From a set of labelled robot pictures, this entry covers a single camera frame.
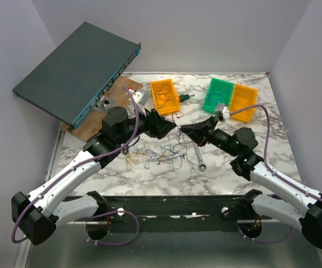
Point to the green plastic bin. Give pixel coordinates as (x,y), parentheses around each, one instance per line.
(219,91)

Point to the green stubby screwdriver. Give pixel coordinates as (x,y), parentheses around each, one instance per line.
(184,97)

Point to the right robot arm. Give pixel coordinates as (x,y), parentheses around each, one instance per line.
(297,206)

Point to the yellow plastic bin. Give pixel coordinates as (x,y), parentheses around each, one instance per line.
(242,97)
(164,97)

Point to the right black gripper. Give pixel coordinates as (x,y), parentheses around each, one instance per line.
(199,131)

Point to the plywood board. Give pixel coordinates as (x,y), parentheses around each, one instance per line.
(93,122)

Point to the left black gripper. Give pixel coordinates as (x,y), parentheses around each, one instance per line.
(157,126)

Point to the small combination wrench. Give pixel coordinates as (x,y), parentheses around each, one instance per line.
(182,156)

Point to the large ratchet wrench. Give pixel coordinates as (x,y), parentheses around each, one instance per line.
(201,165)

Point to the metal bracket with knob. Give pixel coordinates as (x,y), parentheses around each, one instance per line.
(104,104)

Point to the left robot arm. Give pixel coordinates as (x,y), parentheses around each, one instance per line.
(71,178)

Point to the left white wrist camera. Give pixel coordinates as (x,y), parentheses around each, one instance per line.
(141,98)

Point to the dark grey network switch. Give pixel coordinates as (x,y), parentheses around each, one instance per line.
(69,82)

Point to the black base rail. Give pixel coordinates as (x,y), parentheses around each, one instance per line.
(149,214)

